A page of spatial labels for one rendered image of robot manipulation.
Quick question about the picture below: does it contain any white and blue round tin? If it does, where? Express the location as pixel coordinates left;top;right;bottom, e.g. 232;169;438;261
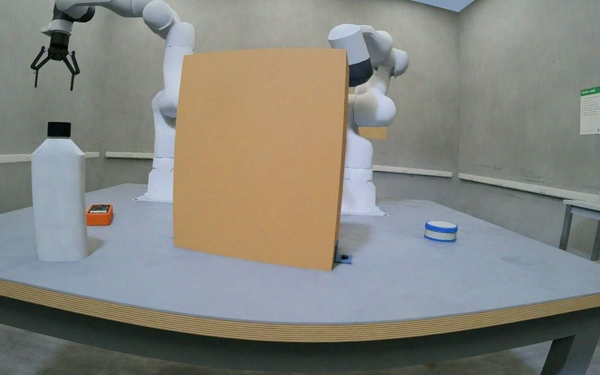
424;221;458;244

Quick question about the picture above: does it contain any tan rectangular panel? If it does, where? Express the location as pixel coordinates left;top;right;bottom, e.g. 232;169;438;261
173;48;352;271

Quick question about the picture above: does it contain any white bottle with black cap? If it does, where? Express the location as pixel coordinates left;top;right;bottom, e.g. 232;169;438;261
31;122;89;261

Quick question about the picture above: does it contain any orange digital multimeter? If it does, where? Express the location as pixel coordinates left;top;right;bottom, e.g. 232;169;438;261
86;204;113;226

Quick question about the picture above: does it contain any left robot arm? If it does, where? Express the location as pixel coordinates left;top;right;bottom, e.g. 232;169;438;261
328;24;409;213

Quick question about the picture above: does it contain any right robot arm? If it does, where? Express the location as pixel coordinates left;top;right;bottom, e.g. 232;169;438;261
41;0;195;201

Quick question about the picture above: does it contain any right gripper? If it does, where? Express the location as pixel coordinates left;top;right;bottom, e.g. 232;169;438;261
31;32;80;91

